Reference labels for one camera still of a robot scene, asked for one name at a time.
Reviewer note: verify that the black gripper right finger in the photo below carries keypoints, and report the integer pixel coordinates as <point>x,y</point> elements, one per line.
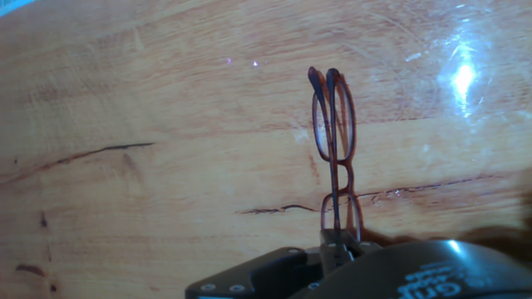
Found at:
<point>357,247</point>

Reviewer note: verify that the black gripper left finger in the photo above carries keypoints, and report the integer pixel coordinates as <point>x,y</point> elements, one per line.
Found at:
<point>266,274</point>

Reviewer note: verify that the brown frame glasses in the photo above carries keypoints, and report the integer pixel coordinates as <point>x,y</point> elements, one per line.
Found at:
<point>345,124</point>

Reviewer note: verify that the wooden board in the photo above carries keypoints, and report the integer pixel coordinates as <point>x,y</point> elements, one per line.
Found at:
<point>166,104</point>

